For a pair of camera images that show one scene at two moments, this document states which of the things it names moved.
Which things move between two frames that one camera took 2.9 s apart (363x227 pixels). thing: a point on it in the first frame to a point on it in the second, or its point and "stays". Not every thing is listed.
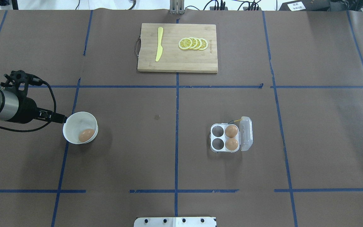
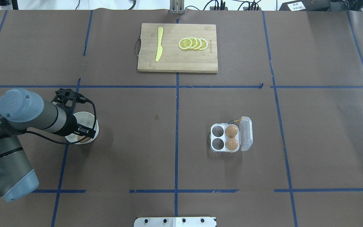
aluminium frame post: x=177 y=7 stays
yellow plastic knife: x=160 y=48 stays
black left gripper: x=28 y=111 to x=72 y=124
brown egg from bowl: x=86 y=134 stays
